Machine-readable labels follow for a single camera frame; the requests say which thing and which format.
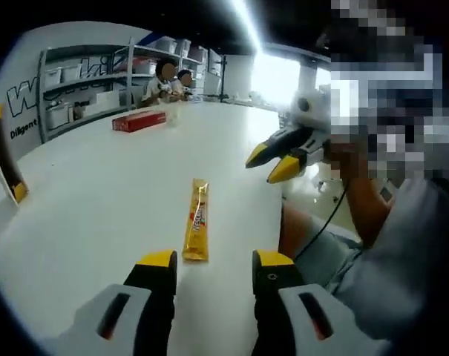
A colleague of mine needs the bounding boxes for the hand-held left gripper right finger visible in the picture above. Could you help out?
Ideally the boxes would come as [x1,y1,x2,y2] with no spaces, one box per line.
[251,249,377,356]

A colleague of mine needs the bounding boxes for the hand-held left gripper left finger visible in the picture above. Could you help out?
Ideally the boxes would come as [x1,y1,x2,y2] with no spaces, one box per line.
[60,249,178,356]

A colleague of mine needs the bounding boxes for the gold coffee pouch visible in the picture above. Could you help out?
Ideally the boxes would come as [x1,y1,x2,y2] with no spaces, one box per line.
[182,178,212,263]

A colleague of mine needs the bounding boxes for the person's light shorts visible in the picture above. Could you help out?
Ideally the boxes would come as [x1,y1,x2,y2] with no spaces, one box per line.
[294,218,362,297]

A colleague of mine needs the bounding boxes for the black tripod stand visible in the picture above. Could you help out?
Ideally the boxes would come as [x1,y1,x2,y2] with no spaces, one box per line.
[217,55,232,103]

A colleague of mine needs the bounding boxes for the long ceiling light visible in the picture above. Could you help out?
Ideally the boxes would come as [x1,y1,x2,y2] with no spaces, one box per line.
[240,0,275,56]

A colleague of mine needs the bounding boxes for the red flat box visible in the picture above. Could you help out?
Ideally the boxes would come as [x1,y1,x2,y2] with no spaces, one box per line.
[111,110,168,133]

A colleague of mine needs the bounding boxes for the grey metal shelf rack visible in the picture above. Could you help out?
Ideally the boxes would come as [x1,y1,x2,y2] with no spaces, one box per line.
[37,36,136,145]
[129,35,225,103]

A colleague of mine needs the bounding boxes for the white cardboard box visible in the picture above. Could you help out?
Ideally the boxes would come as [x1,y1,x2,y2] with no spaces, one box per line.
[95,90,122,112]

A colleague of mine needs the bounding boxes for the tall yellow brown box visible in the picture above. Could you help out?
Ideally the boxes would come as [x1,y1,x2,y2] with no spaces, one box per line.
[0,103,30,205]

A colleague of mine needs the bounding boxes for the metal storage shelf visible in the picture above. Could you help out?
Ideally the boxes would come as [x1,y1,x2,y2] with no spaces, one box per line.
[44,36,210,129]

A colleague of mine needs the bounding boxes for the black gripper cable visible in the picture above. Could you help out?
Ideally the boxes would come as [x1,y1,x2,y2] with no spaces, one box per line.
[293,177,350,260]

